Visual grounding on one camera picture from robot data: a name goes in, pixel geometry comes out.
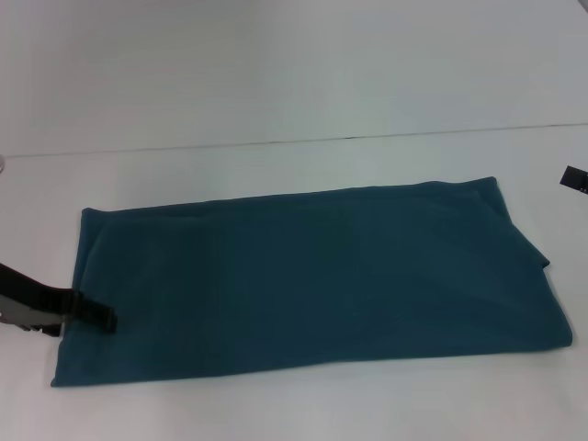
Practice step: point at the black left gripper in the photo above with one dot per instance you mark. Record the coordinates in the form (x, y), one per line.
(32, 303)

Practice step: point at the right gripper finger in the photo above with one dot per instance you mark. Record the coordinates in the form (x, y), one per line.
(574, 184)
(576, 174)

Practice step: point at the teal t-shirt with FREE print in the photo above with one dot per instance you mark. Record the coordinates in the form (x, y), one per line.
(298, 285)

